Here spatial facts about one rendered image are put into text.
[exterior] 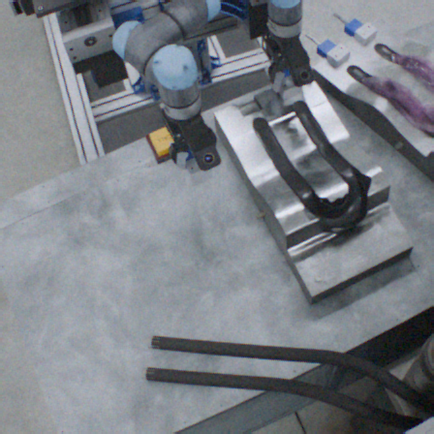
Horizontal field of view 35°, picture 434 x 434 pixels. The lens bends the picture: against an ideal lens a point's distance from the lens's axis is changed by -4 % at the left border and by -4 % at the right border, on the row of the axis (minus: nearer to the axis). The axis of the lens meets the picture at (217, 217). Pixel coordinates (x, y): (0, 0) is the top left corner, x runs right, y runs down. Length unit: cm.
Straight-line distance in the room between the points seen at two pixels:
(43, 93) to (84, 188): 127
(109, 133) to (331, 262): 121
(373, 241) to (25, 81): 188
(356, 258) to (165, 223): 45
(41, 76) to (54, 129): 29
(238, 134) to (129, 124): 93
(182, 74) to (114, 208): 54
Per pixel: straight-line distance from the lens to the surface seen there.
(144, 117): 253
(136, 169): 174
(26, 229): 174
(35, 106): 295
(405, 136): 169
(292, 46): 157
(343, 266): 154
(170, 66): 126
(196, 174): 154
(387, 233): 158
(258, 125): 167
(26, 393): 247
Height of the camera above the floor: 229
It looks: 65 degrees down
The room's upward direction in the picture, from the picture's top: 10 degrees counter-clockwise
